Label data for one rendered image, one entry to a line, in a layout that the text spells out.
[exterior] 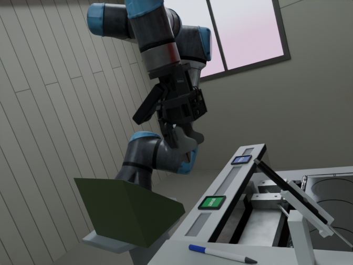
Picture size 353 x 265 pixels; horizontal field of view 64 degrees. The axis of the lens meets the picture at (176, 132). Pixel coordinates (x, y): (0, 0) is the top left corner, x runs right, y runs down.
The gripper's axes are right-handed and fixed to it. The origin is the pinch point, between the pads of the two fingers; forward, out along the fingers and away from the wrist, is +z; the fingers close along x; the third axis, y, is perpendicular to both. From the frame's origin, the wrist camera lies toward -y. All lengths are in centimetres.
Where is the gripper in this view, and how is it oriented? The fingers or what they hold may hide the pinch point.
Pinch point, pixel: (184, 158)
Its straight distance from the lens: 64.7
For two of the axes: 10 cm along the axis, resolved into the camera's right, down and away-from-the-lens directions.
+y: 8.3, -1.5, -5.4
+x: 4.7, -3.3, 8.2
